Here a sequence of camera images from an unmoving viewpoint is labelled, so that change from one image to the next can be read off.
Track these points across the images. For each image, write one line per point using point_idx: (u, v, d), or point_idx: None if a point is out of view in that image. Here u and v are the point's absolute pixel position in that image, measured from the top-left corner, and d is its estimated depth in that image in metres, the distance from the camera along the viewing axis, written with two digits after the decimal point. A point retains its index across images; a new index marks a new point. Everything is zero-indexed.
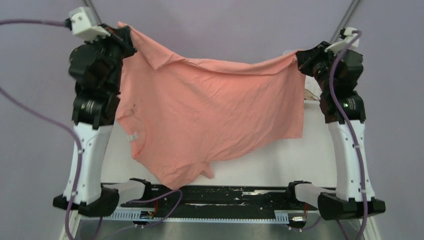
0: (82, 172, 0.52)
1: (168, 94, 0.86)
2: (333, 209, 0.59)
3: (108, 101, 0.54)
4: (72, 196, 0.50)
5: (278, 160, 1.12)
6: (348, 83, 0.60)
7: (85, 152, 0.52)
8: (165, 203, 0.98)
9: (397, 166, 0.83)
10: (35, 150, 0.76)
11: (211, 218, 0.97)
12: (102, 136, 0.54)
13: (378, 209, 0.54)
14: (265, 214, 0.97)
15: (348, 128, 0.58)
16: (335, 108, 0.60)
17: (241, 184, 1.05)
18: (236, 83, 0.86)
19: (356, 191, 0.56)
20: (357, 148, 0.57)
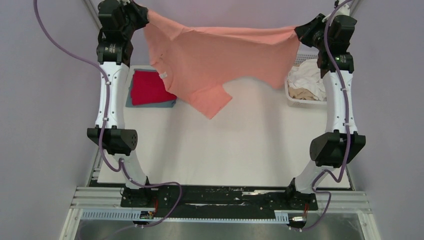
0: (111, 102, 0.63)
1: (184, 50, 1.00)
2: (321, 142, 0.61)
3: (126, 46, 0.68)
4: (103, 121, 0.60)
5: (273, 135, 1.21)
6: (342, 42, 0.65)
7: (112, 87, 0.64)
8: (165, 203, 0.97)
9: (398, 180, 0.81)
10: (32, 151, 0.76)
11: (210, 218, 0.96)
12: (123, 74, 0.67)
13: (359, 140, 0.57)
14: (265, 215, 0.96)
15: (337, 75, 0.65)
16: (327, 61, 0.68)
17: (241, 184, 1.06)
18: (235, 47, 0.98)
19: (340, 125, 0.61)
20: (345, 91, 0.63)
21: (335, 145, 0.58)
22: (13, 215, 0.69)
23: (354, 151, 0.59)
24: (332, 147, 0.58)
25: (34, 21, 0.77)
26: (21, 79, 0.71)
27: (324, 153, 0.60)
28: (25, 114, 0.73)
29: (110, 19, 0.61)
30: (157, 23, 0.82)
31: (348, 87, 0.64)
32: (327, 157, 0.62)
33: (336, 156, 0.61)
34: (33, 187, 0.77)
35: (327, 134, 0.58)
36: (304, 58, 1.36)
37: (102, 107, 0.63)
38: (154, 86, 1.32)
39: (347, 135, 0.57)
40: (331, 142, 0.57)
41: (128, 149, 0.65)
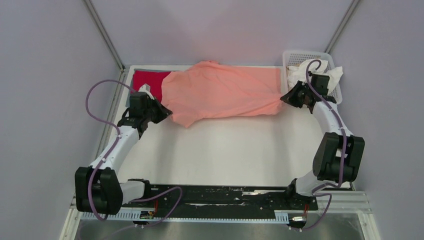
0: (113, 151, 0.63)
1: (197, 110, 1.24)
2: (321, 146, 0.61)
3: (143, 122, 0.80)
4: (99, 162, 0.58)
5: (275, 141, 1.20)
6: (321, 87, 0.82)
7: (121, 140, 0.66)
8: (165, 203, 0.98)
9: (399, 180, 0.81)
10: (31, 151, 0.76)
11: (211, 218, 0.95)
12: (133, 137, 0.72)
13: (358, 141, 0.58)
14: (265, 214, 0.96)
15: (323, 103, 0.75)
16: (314, 100, 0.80)
17: (241, 184, 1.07)
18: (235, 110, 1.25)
19: (336, 129, 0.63)
20: (333, 110, 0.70)
21: (334, 148, 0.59)
22: (12, 214, 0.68)
23: (353, 156, 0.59)
24: (332, 148, 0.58)
25: (32, 20, 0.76)
26: (19, 79, 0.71)
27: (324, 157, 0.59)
28: (24, 113, 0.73)
29: (136, 101, 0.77)
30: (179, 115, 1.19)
31: (335, 108, 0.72)
32: (327, 166, 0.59)
33: (337, 166, 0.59)
34: (32, 188, 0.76)
35: (326, 134, 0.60)
36: (304, 58, 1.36)
37: (103, 153, 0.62)
38: (155, 88, 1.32)
39: (343, 135, 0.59)
40: (330, 141, 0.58)
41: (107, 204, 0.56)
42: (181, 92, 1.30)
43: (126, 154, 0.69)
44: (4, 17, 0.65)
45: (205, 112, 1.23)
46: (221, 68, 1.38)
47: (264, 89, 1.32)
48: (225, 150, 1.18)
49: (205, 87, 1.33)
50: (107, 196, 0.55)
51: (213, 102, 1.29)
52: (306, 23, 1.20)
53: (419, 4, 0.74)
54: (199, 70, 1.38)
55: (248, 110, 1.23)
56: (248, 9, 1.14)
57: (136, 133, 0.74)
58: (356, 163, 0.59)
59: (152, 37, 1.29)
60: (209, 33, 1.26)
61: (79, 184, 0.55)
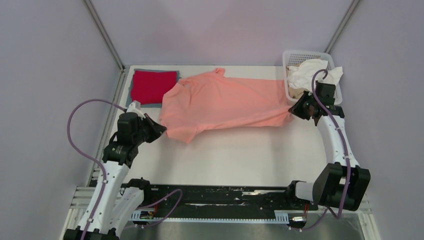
0: (99, 203, 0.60)
1: (196, 121, 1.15)
2: (323, 176, 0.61)
3: (132, 149, 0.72)
4: (86, 224, 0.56)
5: (279, 154, 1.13)
6: (328, 98, 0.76)
7: (106, 188, 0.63)
8: (165, 204, 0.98)
9: (399, 180, 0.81)
10: (32, 150, 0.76)
11: (210, 218, 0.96)
12: (122, 174, 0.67)
13: (363, 175, 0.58)
14: (265, 214, 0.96)
15: (329, 118, 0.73)
16: (320, 111, 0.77)
17: (241, 184, 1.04)
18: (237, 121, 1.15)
19: (341, 157, 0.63)
20: (339, 129, 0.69)
21: (335, 184, 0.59)
22: (12, 213, 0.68)
23: (356, 187, 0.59)
24: (334, 180, 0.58)
25: (31, 21, 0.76)
26: (19, 79, 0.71)
27: (325, 189, 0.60)
28: (24, 113, 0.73)
29: (125, 126, 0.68)
30: (176, 128, 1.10)
31: (342, 127, 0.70)
32: (328, 195, 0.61)
33: (337, 196, 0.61)
34: (32, 187, 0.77)
35: (329, 165, 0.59)
36: (304, 58, 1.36)
37: (90, 208, 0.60)
38: (154, 88, 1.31)
39: (348, 166, 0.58)
40: (332, 177, 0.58)
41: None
42: (181, 104, 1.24)
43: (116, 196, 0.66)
44: (4, 18, 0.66)
45: (204, 123, 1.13)
46: (226, 81, 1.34)
47: (268, 101, 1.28)
48: (227, 166, 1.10)
49: (206, 101, 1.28)
50: None
51: (215, 115, 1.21)
52: (306, 23, 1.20)
53: (419, 4, 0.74)
54: (203, 82, 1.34)
55: (251, 122, 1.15)
56: (248, 9, 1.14)
57: (125, 167, 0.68)
58: (358, 195, 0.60)
59: (151, 36, 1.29)
60: (209, 32, 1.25)
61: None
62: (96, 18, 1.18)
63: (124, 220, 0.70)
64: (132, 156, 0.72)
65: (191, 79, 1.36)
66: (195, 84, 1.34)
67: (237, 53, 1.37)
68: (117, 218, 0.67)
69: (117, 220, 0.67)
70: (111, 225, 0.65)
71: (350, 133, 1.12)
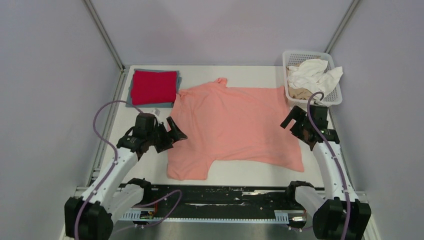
0: (105, 180, 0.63)
1: (202, 150, 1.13)
2: (323, 211, 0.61)
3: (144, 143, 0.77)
4: (89, 195, 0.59)
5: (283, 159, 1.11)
6: (321, 120, 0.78)
7: (114, 169, 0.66)
8: (165, 204, 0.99)
9: (398, 180, 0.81)
10: (32, 149, 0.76)
11: (210, 218, 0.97)
12: (131, 161, 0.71)
13: (364, 210, 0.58)
14: (265, 215, 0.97)
15: (325, 145, 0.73)
16: (315, 136, 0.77)
17: (241, 184, 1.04)
18: (244, 148, 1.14)
19: (340, 191, 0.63)
20: (336, 158, 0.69)
21: (337, 219, 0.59)
22: (13, 212, 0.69)
23: (357, 221, 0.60)
24: (336, 217, 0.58)
25: (31, 20, 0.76)
26: (19, 79, 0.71)
27: (327, 224, 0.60)
28: (23, 113, 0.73)
29: (143, 120, 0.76)
30: (182, 163, 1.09)
31: (337, 154, 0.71)
32: (330, 230, 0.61)
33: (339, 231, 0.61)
34: (34, 185, 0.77)
35: (329, 201, 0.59)
36: (304, 58, 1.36)
37: (96, 183, 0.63)
38: (153, 88, 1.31)
39: (348, 201, 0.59)
40: (334, 213, 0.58)
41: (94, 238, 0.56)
42: (185, 125, 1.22)
43: (121, 179, 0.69)
44: (4, 18, 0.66)
45: (211, 153, 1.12)
46: (228, 93, 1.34)
47: (272, 114, 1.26)
48: (232, 181, 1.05)
49: (211, 114, 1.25)
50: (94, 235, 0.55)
51: (220, 134, 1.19)
52: (306, 22, 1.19)
53: (419, 4, 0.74)
54: (204, 94, 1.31)
55: (258, 148, 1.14)
56: (248, 10, 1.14)
57: (134, 157, 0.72)
58: (359, 229, 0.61)
59: (151, 37, 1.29)
60: (208, 32, 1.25)
61: (69, 214, 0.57)
62: (97, 18, 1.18)
63: (121, 210, 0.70)
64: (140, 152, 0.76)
65: (192, 91, 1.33)
66: (196, 96, 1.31)
67: (237, 52, 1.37)
68: (116, 206, 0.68)
69: (116, 207, 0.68)
70: (109, 210, 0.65)
71: (350, 133, 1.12)
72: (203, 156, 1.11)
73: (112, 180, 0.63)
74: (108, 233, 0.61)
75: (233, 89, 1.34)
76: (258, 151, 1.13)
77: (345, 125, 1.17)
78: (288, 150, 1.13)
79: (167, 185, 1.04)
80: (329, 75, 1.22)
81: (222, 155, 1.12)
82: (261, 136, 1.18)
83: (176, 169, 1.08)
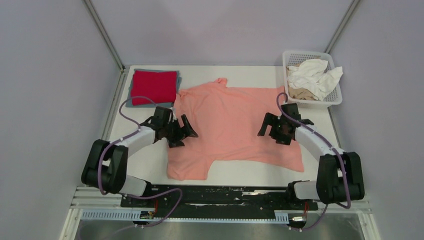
0: (130, 137, 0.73)
1: (202, 150, 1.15)
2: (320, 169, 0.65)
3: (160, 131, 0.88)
4: (116, 141, 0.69)
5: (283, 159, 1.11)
6: (294, 114, 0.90)
7: (139, 133, 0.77)
8: (165, 203, 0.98)
9: (398, 179, 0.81)
10: (32, 149, 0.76)
11: (210, 218, 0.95)
12: (150, 134, 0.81)
13: (353, 157, 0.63)
14: (265, 214, 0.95)
15: (303, 127, 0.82)
16: (293, 127, 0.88)
17: (241, 184, 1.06)
18: (244, 148, 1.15)
19: (328, 149, 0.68)
20: (315, 132, 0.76)
21: (335, 171, 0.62)
22: (13, 212, 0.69)
23: (353, 174, 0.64)
24: (332, 168, 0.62)
25: (31, 20, 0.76)
26: (19, 80, 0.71)
27: (329, 180, 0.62)
28: (23, 114, 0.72)
29: (161, 111, 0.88)
30: (182, 163, 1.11)
31: (315, 129, 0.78)
32: (335, 189, 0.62)
33: (343, 188, 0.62)
34: (33, 185, 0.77)
35: (322, 157, 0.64)
36: (304, 58, 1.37)
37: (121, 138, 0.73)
38: (153, 87, 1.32)
39: (337, 154, 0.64)
40: (329, 165, 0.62)
41: (108, 181, 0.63)
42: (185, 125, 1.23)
43: (139, 146, 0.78)
44: (4, 19, 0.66)
45: (211, 153, 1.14)
46: (228, 93, 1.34)
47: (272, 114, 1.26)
48: (232, 181, 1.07)
49: (211, 114, 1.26)
50: (114, 170, 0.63)
51: (220, 134, 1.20)
52: (306, 22, 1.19)
53: (419, 4, 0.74)
54: (205, 94, 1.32)
55: (258, 149, 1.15)
56: (248, 10, 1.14)
57: (151, 135, 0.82)
58: (358, 180, 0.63)
59: (151, 37, 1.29)
60: (208, 32, 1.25)
61: (95, 151, 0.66)
62: (97, 18, 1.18)
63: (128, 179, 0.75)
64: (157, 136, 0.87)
65: (192, 91, 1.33)
66: (196, 96, 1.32)
67: (237, 52, 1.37)
68: None
69: None
70: None
71: (350, 133, 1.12)
72: (203, 155, 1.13)
73: (134, 141, 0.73)
74: (120, 186, 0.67)
75: (233, 89, 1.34)
76: (257, 151, 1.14)
77: (345, 125, 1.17)
78: (287, 151, 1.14)
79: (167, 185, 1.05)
80: (329, 75, 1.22)
81: (221, 155, 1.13)
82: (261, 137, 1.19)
83: (177, 168, 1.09)
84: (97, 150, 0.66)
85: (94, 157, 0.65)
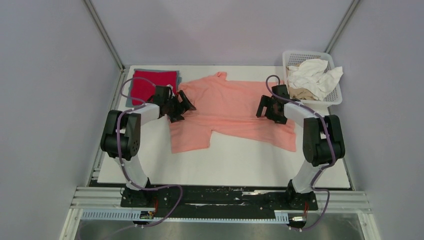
0: (138, 109, 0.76)
1: (202, 135, 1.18)
2: (305, 132, 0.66)
3: (163, 107, 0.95)
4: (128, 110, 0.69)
5: (283, 158, 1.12)
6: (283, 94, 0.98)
7: (145, 107, 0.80)
8: (165, 204, 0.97)
9: (398, 180, 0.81)
10: (31, 151, 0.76)
11: (210, 218, 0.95)
12: (156, 109, 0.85)
13: (334, 118, 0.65)
14: (265, 214, 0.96)
15: (291, 103, 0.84)
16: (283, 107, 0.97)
17: (241, 184, 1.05)
18: (242, 135, 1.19)
19: (311, 115, 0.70)
20: (302, 104, 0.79)
21: (317, 130, 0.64)
22: (12, 213, 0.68)
23: (335, 133, 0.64)
24: (315, 128, 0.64)
25: (30, 21, 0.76)
26: (18, 81, 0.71)
27: (311, 137, 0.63)
28: (22, 115, 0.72)
29: (161, 87, 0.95)
30: (183, 146, 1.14)
31: (302, 103, 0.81)
32: (318, 145, 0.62)
33: (326, 146, 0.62)
34: (33, 186, 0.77)
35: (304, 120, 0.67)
36: (304, 58, 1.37)
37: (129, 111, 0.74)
38: (154, 77, 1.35)
39: (320, 115, 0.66)
40: (311, 124, 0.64)
41: (128, 144, 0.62)
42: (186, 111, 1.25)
43: (146, 119, 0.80)
44: (4, 20, 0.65)
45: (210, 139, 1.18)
46: (228, 86, 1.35)
47: None
48: (231, 167, 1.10)
49: (210, 104, 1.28)
50: (131, 134, 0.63)
51: (219, 122, 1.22)
52: (306, 22, 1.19)
53: (419, 4, 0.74)
54: (204, 87, 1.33)
55: (255, 136, 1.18)
56: (248, 11, 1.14)
57: (157, 109, 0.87)
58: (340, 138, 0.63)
59: (151, 37, 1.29)
60: (208, 32, 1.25)
61: (110, 120, 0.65)
62: (97, 18, 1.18)
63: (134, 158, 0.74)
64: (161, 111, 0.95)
65: (192, 84, 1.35)
66: (196, 90, 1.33)
67: (237, 53, 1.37)
68: None
69: None
70: None
71: (350, 133, 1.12)
72: (203, 140, 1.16)
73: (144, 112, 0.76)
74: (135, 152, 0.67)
75: (233, 83, 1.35)
76: (255, 137, 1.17)
77: (345, 125, 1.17)
78: (284, 138, 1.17)
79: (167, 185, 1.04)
80: (329, 75, 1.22)
81: (220, 141, 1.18)
82: (258, 125, 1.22)
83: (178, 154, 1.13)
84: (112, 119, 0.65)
85: (110, 126, 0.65)
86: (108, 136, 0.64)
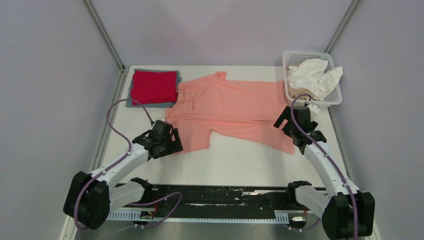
0: (116, 165, 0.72)
1: (202, 135, 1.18)
2: (331, 210, 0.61)
3: (155, 148, 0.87)
4: (99, 173, 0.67)
5: (282, 158, 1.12)
6: (305, 122, 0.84)
7: (126, 157, 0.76)
8: (165, 204, 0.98)
9: (398, 180, 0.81)
10: (31, 150, 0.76)
11: (210, 218, 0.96)
12: (141, 156, 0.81)
13: (367, 199, 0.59)
14: (265, 214, 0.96)
15: (315, 146, 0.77)
16: (303, 140, 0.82)
17: (241, 184, 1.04)
18: (241, 136, 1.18)
19: (341, 186, 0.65)
20: (328, 156, 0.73)
21: (347, 213, 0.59)
22: (13, 212, 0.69)
23: (365, 213, 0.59)
24: (345, 212, 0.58)
25: (31, 20, 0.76)
26: (18, 79, 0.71)
27: (338, 221, 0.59)
28: (22, 113, 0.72)
29: (161, 126, 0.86)
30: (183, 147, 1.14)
31: (329, 152, 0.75)
32: (343, 227, 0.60)
33: (352, 225, 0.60)
34: (34, 185, 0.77)
35: (333, 197, 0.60)
36: (304, 58, 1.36)
37: (106, 165, 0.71)
38: (152, 90, 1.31)
39: (351, 193, 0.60)
40: (339, 208, 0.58)
41: (88, 217, 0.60)
42: (186, 111, 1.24)
43: (128, 169, 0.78)
44: (4, 18, 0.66)
45: (209, 139, 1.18)
46: (227, 85, 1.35)
47: (270, 107, 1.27)
48: (231, 167, 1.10)
49: (209, 104, 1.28)
50: (92, 208, 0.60)
51: (219, 122, 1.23)
52: (306, 22, 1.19)
53: (419, 4, 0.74)
54: (203, 86, 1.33)
55: (255, 137, 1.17)
56: (248, 10, 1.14)
57: (145, 154, 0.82)
58: (370, 221, 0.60)
59: (151, 37, 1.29)
60: (208, 32, 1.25)
61: (74, 187, 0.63)
62: (97, 18, 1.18)
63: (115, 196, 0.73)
64: (150, 153, 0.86)
65: (191, 84, 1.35)
66: (195, 89, 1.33)
67: (237, 52, 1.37)
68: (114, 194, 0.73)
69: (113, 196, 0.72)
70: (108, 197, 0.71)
71: (350, 133, 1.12)
72: (202, 140, 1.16)
73: (120, 168, 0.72)
74: (100, 222, 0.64)
75: (233, 83, 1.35)
76: (254, 139, 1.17)
77: (345, 125, 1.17)
78: (283, 139, 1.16)
79: (167, 185, 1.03)
80: (329, 75, 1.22)
81: (219, 141, 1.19)
82: (257, 126, 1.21)
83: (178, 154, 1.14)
84: (77, 186, 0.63)
85: (72, 194, 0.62)
86: (70, 203, 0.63)
